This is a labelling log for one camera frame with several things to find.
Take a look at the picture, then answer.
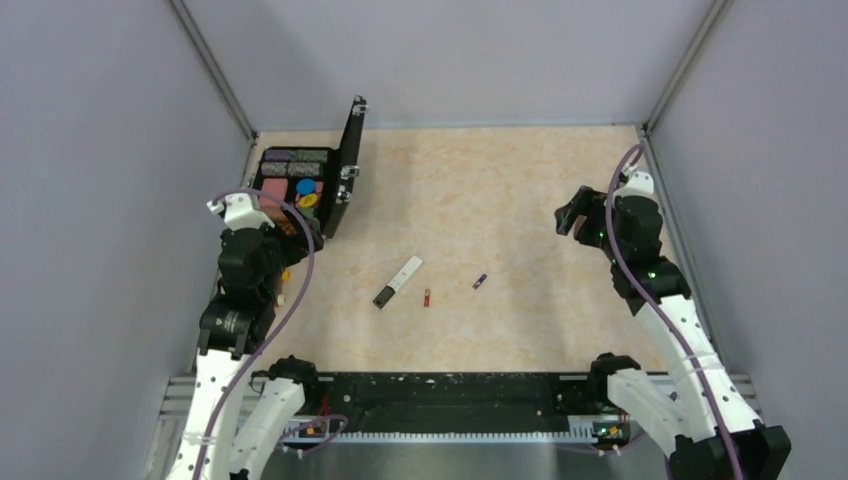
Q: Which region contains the blue battery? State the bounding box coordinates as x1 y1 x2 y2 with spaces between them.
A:
472 273 488 290

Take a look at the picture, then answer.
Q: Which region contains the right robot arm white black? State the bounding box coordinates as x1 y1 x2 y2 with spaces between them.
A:
555 186 792 479

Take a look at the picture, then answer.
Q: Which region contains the white black remote control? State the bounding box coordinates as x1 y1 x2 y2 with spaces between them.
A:
372 256 423 310

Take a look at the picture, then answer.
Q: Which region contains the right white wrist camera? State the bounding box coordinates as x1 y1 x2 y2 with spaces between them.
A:
614 169 655 198

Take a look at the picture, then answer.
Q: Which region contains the colourful toy block stack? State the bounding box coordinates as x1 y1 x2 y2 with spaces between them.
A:
274 268 291 307

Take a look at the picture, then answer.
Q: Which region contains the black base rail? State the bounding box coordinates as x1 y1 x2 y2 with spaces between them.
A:
298 372 636 448

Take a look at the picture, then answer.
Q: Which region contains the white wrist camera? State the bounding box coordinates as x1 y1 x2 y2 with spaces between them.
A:
614 169 655 198
206 194 273 231

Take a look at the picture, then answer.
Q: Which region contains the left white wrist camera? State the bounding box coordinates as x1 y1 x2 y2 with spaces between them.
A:
206 194 273 231

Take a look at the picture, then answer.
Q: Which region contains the black poker chip case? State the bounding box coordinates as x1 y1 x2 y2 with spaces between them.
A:
250 96 369 238

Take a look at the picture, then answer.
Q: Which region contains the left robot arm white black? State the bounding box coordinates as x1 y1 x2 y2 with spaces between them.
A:
167 226 323 479

